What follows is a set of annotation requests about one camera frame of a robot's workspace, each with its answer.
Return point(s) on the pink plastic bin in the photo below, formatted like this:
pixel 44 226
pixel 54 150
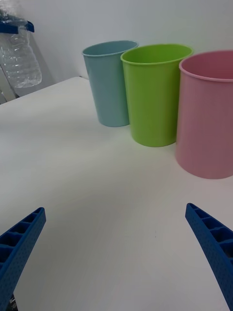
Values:
pixel 206 126

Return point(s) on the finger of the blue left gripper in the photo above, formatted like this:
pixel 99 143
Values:
pixel 30 26
pixel 8 27

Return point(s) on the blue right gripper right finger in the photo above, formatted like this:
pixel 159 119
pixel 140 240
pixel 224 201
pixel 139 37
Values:
pixel 213 245

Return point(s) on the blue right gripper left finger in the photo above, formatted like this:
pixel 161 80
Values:
pixel 17 252

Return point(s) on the pale blue plastic bin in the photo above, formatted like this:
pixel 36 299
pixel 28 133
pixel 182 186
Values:
pixel 109 90

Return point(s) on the clear plastic bottle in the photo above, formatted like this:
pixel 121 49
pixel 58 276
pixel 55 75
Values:
pixel 23 63

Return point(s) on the yellow-green plastic bin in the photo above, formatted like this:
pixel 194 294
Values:
pixel 153 102

